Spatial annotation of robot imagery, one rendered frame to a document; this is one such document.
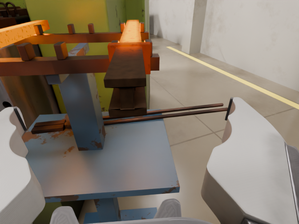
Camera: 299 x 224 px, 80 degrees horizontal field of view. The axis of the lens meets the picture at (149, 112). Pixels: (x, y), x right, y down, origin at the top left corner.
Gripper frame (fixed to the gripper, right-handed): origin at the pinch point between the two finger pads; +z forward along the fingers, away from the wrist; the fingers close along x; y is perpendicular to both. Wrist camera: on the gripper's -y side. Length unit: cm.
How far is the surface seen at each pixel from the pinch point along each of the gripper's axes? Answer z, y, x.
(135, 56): 5.4, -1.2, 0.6
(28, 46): 15.1, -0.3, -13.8
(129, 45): 9.1, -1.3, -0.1
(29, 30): 33.7, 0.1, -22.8
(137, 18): 98, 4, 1
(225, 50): 312, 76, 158
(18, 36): 28.9, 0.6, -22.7
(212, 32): 353, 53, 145
